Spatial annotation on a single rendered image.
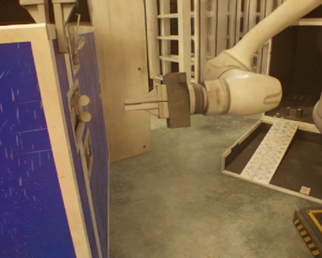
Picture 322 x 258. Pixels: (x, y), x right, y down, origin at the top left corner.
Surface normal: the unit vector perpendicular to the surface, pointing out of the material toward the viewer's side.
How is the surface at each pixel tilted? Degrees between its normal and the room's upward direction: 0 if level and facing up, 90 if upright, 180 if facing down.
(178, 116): 72
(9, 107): 90
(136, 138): 90
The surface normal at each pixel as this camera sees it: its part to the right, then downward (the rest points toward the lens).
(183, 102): 0.15, 0.04
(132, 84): 0.50, 0.30
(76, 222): 0.18, 0.36
